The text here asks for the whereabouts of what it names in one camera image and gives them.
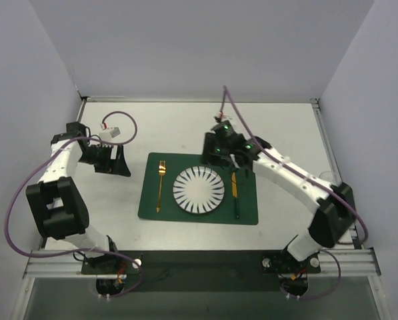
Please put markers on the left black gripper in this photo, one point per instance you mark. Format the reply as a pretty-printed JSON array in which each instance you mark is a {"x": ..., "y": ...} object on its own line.
[{"x": 115, "y": 159}]

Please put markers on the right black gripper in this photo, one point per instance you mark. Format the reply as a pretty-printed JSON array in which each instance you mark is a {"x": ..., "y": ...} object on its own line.
[{"x": 212, "y": 158}]

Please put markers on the gold knife green handle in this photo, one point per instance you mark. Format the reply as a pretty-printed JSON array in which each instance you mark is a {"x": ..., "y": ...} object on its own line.
[{"x": 235, "y": 194}]

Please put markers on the white blue striped plate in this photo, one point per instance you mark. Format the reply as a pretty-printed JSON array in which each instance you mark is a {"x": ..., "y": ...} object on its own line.
[{"x": 198, "y": 190}]

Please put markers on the gold fork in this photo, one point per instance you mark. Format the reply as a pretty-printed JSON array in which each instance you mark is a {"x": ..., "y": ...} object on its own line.
[{"x": 162, "y": 172}]

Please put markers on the dark green placemat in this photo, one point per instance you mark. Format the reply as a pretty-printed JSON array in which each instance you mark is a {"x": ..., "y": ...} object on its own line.
[{"x": 170, "y": 211}]

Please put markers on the clear drinking glass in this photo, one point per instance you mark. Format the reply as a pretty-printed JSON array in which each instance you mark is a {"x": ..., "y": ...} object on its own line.
[{"x": 329, "y": 176}]

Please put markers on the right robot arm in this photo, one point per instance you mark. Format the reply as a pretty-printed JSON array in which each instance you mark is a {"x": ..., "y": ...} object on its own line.
[{"x": 330, "y": 205}]

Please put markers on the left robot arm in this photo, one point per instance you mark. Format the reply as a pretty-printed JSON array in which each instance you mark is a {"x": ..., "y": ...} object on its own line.
[{"x": 57, "y": 206}]

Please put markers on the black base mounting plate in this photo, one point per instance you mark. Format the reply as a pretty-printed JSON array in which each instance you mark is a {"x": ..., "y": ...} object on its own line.
[{"x": 199, "y": 271}]

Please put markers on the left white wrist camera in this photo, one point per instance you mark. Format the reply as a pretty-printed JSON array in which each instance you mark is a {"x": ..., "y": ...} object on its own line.
[{"x": 109, "y": 133}]

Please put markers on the aluminium front rail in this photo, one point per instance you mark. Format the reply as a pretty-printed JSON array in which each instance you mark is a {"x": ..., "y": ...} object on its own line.
[{"x": 344, "y": 262}]

